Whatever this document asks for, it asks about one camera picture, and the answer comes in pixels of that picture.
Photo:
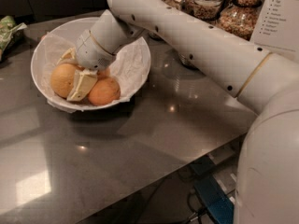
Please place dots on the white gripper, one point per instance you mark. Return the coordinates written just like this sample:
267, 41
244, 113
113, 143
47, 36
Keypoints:
91, 52

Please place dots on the orange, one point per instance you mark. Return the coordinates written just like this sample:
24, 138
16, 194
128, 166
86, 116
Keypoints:
62, 79
103, 74
105, 91

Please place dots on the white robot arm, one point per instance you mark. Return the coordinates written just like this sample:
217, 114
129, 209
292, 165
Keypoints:
267, 187

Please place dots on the white bowl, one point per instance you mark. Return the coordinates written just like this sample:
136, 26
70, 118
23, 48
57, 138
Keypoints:
70, 31

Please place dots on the white paper liner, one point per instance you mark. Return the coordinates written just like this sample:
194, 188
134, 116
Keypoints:
130, 69

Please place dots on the green snack packet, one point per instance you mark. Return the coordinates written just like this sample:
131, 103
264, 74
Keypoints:
10, 33

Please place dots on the front glass cereal jar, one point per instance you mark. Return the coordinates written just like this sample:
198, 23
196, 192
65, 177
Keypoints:
204, 10

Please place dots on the grey floor boxes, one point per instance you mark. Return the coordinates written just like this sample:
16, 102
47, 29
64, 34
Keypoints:
224, 171

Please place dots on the right glass cereal jar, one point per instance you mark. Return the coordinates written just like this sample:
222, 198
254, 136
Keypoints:
239, 17

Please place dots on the blue box under table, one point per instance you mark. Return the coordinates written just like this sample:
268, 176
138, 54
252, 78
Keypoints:
214, 201

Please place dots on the white allergen info card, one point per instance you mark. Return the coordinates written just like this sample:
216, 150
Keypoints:
277, 27

